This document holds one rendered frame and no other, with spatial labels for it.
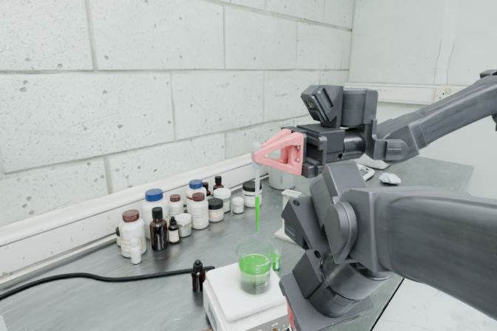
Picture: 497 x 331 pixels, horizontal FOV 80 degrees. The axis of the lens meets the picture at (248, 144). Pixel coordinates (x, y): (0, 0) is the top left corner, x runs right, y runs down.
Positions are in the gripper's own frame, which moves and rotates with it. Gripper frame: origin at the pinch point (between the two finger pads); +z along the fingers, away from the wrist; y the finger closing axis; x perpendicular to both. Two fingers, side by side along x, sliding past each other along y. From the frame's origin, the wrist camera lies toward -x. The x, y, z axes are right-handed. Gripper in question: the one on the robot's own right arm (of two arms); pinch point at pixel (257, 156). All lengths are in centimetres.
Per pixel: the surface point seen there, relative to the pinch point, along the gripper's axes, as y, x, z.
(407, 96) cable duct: -68, 1, -120
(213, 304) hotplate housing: -1.2, 25.9, 7.7
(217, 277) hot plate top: -4.8, 23.7, 5.6
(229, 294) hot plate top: 0.1, 23.7, 5.1
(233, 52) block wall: -66, -19, -22
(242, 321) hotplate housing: 4.4, 25.5, 4.7
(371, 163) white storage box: -59, 30, -88
